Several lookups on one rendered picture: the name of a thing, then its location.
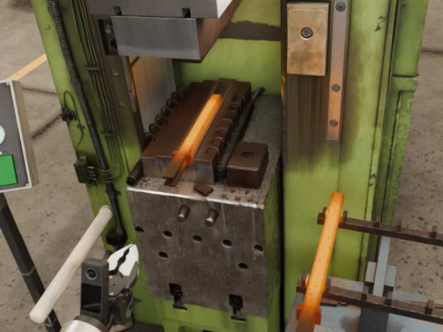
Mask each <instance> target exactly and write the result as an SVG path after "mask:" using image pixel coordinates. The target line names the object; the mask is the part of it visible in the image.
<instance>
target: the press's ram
mask: <svg viewBox="0 0 443 332"><path fill-rule="evenodd" d="M87 1H88V6H89V9H90V14H101V15H116V14H117V13H119V12H120V11H121V14H122V16H160V17H179V18H184V17H185V15H186V14H187V13H188V12H189V11H190V12H191V18H219V17H220V16H221V14H222V13H223V12H224V10H225V9H226V8H227V6H228V5H229V4H230V2H231V1H232V0H87Z"/></svg>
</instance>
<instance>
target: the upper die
mask: <svg viewBox="0 0 443 332"><path fill-rule="evenodd" d="M241 1H242V0H232V1H231V2H230V4H229V5H228V6H227V8H226V9H225V10H224V12H223V13H222V14H221V16H220V17H219V18H191V12H190V11H189V12H188V13H187V14H186V15H185V17H184V18H179V17H160V16H122V14H121V11H120V12H119V13H117V14H116V15H111V21H112V25H113V30H114V34H115V40H116V43H117V49H118V53H119V55H126V56H138V57H161V58H173V59H196V60H201V58H202V57H203V55H204V54H205V52H206V51H207V50H208V48H209V47H210V46H211V44H212V42H213V41H214V40H215V38H216V37H217V35H218V34H219V32H220V31H221V30H222V28H223V27H224V25H225V24H226V22H227V21H228V20H229V18H230V17H231V15H232V14H233V12H234V11H235V9H236V8H237V7H238V5H239V4H240V2H241Z"/></svg>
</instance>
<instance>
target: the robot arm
mask: <svg viewBox="0 0 443 332"><path fill-rule="evenodd" d="M125 257H126V260H125ZM124 260H125V262H124V263H123V261H124ZM137 278H138V250H137V247H136V245H133V244H130V245H128V246H126V247H124V248H122V249H120V250H119V251H117V252H115V253H114V254H112V255H111V256H108V257H107V258H106V259H104V260H101V259H97V258H88V259H87V260H86V261H84V262H82V264H81V284H80V315H79V316H76V317H75V318H74V319H73V320H70V321H67V322H66V323H65V324H64V325H63V327H62V328H61V330H60V332H109V331H110V329H111V327H112V325H114V326H116V325H124V326H125V325H126V323H127V321H128V319H129V317H130V315H131V313H132V311H133V309H134V307H135V302H134V296H133V292H132V291H130V289H131V288H133V287H134V286H135V284H136V282H137ZM130 306H131V310H130V312H129V314H128V316H127V315H126V313H127V311H128V309H129V307H130ZM117 321H119V322H117ZM120 321H122V322H120Z"/></svg>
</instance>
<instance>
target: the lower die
mask: <svg viewBox="0 0 443 332"><path fill-rule="evenodd" d="M221 81H222V82H231V83H230V85H229V87H228V89H227V90H226V92H225V94H224V95H223V97H222V99H221V101H220V103H219V105H218V106H217V108H216V110H215V111H214V114H213V115H212V117H211V119H210V121H209V123H208V124H207V126H206V128H205V129H204V132H203V133H202V135H201V137H200V139H199V140H198V142H197V144H196V146H195V147H194V150H193V151H192V153H191V161H192V164H191V166H186V168H185V170H184V171H183V174H182V175H181V177H180V179H179V180H183V181H190V182H200V181H202V182H204V183H206V184H215V182H216V180H217V177H218V176H217V175H216V172H215V171H216V166H217V164H218V153H217V151H216V150H215V149H209V150H208V153H206V148H207V147H209V146H214V147H216V148H217V149H219V151H220V158H221V156H222V151H223V144H222V141H221V140H219V139H215V140H214V141H213V143H211V139H212V138H213V137H215V136H219V137H220V138H223V140H224V142H225V147H226V145H227V132H226V131H225V130H219V131H218V133H217V134H216V129H217V128H219V127H224V128H226V129H228V131H229V137H231V133H232V127H231V123H230V122H229V121H224V122H223V124H220V122H221V120H222V119H231V120H232V121H233V124H234V129H235V124H236V116H235V114H234V113H232V112H229V113H228V114H227V116H225V112H226V111H228V110H234V111H235V112H236V113H237V114H238V120H239V118H240V117H239V116H240V107H239V106H238V105H237V104H233V105H232V106H231V108H229V104H230V103H231V102H238V103H240V104H241V107H242V112H243V108H244V100H243V98H242V97H240V96H237V97H236V98H235V100H233V97H234V96H235V95H236V94H241V95H243V96H244V97H245V99H246V104H247V103H248V102H250V101H251V99H252V97H251V83H250V82H236V79H228V78H219V80H218V81H215V80H204V81H203V82H191V83H190V84H189V86H188V87H187V88H188V92H187V91H186V90H185V92H184V93H183V100H181V98H180V99H179V101H178V102H177V103H178V105H179V107H178V108H177V107H176V105H175V107H174V108H173V109H172V111H173V114H172V115H171V113H170V114H169V115H168V116H167V118H166V119H167V122H168V123H167V124H165V121H164V122H163V124H162V125H161V128H162V131H161V132H160V130H158V131H157V133H156V134H155V137H156V141H155V142H154V140H153V139H152V140H151V142H150V143H149V144H148V146H147V148H146V149H145V150H144V152H143V153H142V155H141V156H140V159H141V163H142V168H143V172H144V176H146V177H157V178H163V174H164V173H165V171H166V170H167V168H168V166H169V164H170V163H171V161H172V159H173V156H172V153H173V151H179V149H180V147H181V146H182V144H183V142H184V141H185V139H186V137H187V136H188V134H189V132H190V131H191V129H192V127H193V126H194V124H195V122H196V120H197V118H198V117H199V115H200V114H201V112H202V110H203V108H204V107H205V105H206V104H207V102H208V100H209V99H210V97H211V95H212V94H213V93H214V92H215V90H216V88H217V87H218V85H219V83H220V82H221Z"/></svg>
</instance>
